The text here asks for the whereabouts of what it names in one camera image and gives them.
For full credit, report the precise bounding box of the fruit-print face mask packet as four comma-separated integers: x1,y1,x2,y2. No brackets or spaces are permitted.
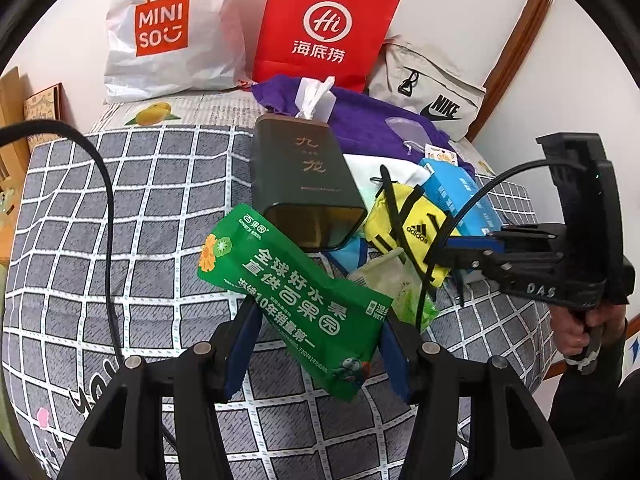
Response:
384,115,460,167

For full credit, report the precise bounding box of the person's right forearm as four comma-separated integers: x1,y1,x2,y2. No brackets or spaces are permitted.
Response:
550,330,640,466

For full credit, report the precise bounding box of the wooden door frame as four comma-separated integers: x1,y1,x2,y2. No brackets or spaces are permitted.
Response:
467,0,558,143

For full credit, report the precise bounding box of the grey waist bag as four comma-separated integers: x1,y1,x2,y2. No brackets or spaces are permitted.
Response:
367,35,488,143

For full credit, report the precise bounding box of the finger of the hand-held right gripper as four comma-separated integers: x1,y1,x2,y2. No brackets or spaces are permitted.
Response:
441,247,566,286
480,224,568,251

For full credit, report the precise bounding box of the person's right hand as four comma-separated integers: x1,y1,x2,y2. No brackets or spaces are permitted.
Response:
555,300,628,373

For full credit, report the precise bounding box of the red paper bag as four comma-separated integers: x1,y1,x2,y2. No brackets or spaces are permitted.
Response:
252,0,403,93

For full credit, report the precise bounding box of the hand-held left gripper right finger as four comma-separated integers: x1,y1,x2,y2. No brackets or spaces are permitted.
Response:
380,310,571,480

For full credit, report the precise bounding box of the yellow pouch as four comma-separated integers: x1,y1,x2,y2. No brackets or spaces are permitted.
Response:
362,165,451,288

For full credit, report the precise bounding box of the black cable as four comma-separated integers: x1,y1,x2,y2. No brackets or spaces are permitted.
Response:
0,121,131,361
415,159,586,328

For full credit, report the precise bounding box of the fruit-print bed sheet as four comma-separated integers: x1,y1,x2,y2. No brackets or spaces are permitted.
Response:
87,85,496,173

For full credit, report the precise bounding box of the dark green tissue box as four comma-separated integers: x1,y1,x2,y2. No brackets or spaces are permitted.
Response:
250,114,368,253

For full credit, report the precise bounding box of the green wet wipes pack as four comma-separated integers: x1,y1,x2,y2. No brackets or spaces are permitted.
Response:
196,203,393,402

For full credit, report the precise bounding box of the white cloth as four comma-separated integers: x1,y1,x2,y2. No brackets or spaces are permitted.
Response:
344,152,433,198

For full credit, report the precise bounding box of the purple towel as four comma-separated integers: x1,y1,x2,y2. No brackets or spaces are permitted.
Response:
250,74,476,176

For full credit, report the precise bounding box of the blue star marker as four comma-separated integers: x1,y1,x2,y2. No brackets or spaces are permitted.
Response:
327,237,368,278

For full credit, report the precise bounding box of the wooden furniture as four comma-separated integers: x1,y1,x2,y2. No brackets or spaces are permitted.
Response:
0,66,31,191

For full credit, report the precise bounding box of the white sponge block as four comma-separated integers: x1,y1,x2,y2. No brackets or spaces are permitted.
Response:
295,79,337,124

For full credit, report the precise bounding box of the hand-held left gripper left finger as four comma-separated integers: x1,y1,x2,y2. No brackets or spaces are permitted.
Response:
57,297,261,480

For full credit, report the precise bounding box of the wooden picture frame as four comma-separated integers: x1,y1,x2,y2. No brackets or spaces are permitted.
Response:
22,82,65,122

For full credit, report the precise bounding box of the small pale green wipes pack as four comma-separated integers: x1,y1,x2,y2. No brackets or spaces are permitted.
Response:
347,247,440,333

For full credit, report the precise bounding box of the blue tissue pack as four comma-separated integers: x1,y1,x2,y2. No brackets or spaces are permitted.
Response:
417,157,503,236

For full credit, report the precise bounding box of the white plastic shopping bag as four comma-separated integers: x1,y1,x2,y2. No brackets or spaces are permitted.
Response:
102,0,246,106

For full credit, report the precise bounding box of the grey checked blanket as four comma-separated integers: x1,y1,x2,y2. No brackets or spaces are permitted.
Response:
0,122,556,480

